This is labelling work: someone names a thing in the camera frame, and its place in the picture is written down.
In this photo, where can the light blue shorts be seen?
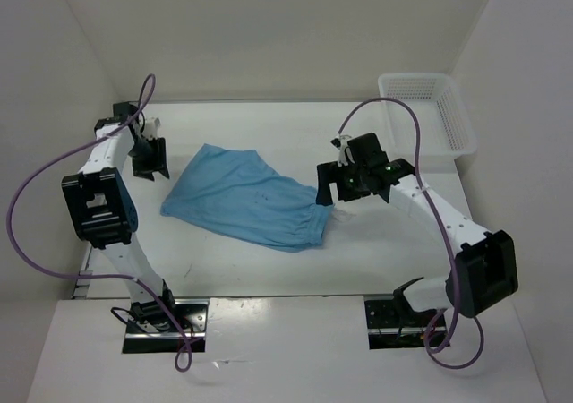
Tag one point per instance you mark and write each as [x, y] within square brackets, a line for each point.
[235, 193]

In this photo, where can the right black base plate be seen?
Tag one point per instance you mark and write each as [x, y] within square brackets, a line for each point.
[389, 329]

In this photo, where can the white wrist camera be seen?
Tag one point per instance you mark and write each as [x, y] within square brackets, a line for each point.
[151, 127]
[344, 155]

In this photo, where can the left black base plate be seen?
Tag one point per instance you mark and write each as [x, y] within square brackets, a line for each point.
[145, 338]

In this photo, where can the white plastic basket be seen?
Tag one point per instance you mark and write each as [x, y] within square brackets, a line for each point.
[446, 132]

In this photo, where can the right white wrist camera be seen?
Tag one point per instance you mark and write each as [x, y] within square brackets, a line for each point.
[344, 155]

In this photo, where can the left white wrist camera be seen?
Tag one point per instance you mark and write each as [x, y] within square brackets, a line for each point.
[151, 127]

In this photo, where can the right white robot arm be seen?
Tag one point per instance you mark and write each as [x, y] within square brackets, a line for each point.
[485, 268]

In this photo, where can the aluminium table edge rail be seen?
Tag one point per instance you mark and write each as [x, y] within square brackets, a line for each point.
[82, 283]

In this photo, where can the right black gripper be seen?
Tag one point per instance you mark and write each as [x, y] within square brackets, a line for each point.
[330, 172]

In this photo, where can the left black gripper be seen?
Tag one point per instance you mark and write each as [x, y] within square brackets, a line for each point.
[158, 164]

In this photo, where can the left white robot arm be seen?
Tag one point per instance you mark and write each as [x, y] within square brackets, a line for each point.
[104, 214]

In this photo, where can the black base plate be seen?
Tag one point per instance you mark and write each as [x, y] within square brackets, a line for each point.
[145, 338]
[389, 329]

